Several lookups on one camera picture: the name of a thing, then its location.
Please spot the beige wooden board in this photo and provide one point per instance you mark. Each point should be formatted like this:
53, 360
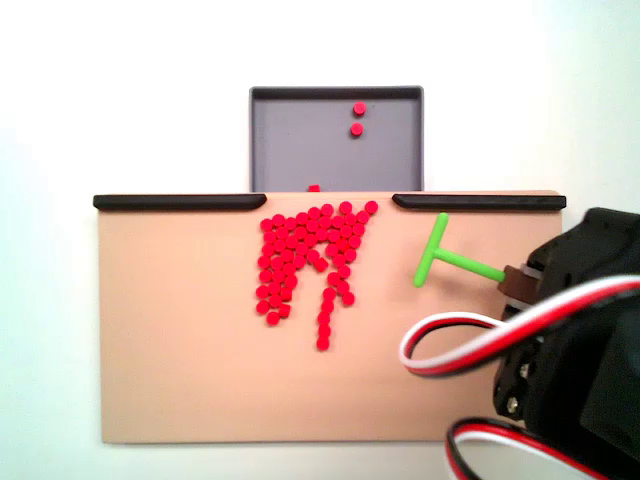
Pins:
200, 350

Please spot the grey plastic tray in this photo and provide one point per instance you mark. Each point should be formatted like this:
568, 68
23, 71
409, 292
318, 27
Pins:
300, 150

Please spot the black edge rail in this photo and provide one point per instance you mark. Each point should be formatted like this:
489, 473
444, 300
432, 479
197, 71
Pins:
175, 202
480, 202

